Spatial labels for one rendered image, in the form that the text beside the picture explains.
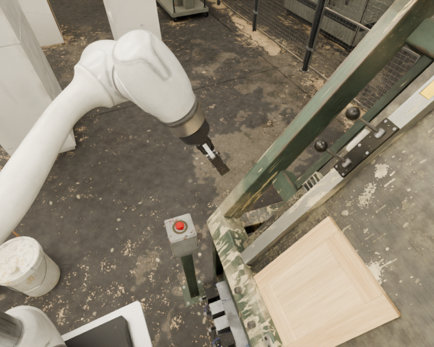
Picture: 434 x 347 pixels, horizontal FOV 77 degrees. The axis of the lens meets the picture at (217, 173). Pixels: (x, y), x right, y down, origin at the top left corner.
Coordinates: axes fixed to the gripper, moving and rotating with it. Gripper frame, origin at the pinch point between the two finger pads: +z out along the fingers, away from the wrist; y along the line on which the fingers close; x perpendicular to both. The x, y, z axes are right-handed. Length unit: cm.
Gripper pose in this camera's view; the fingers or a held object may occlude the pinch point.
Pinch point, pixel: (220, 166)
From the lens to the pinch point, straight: 77.1
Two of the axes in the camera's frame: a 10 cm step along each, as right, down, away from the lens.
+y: -4.5, -6.8, 5.8
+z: 3.7, 4.6, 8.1
